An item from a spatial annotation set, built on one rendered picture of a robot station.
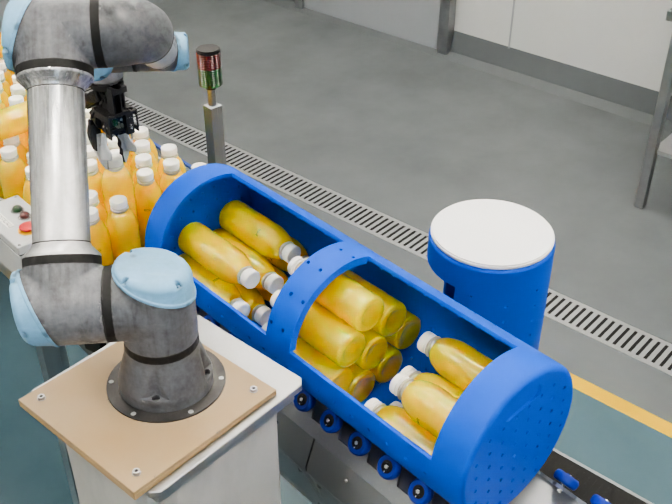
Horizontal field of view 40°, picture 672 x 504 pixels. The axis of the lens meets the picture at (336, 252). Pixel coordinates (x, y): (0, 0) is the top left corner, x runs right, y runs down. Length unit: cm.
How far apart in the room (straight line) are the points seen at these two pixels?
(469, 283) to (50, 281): 98
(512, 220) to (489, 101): 302
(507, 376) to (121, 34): 78
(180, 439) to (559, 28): 416
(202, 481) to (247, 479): 12
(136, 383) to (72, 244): 24
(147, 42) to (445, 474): 81
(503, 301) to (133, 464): 97
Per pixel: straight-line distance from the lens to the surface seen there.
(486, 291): 203
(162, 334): 139
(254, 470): 158
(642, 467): 309
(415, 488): 161
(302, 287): 162
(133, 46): 147
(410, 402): 153
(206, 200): 199
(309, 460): 180
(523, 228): 213
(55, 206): 142
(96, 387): 154
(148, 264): 139
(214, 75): 245
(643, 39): 507
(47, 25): 147
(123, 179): 214
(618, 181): 452
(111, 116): 202
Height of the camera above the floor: 218
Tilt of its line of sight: 35 degrees down
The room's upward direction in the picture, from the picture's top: straight up
